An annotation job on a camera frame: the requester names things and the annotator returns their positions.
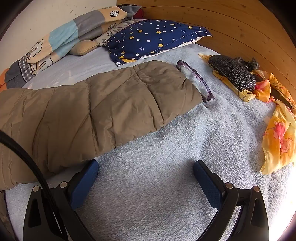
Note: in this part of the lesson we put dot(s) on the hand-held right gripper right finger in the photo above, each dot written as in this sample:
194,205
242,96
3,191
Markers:
208,183

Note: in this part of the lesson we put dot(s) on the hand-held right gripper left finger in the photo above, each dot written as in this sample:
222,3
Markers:
85,183

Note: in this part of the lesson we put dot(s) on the brown puffer jacket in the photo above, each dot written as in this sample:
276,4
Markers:
92,104

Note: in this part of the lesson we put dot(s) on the light blue bed sheet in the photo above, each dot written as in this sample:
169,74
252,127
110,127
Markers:
161,150

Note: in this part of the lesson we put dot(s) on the yellow floral scarf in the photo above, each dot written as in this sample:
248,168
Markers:
277,139

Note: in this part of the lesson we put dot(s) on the purple eyeglasses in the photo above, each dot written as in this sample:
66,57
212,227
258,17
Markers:
201,80

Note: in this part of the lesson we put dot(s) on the dark patterned glasses case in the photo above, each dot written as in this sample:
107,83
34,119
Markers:
231,69

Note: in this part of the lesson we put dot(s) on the dark crumpled bag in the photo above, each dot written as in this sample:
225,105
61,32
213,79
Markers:
245,62

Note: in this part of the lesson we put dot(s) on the tan small cushion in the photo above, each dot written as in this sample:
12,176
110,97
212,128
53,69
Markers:
83,47

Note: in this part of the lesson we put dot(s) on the long patchwork bolster pillow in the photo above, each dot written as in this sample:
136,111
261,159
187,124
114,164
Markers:
62,37

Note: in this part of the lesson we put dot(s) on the navy star-print pillow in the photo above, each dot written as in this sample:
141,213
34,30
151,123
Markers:
157,37

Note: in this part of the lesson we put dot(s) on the wooden headboard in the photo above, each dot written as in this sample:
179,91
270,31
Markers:
231,27

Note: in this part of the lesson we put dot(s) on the dark red cloth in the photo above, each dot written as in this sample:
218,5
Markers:
139,13

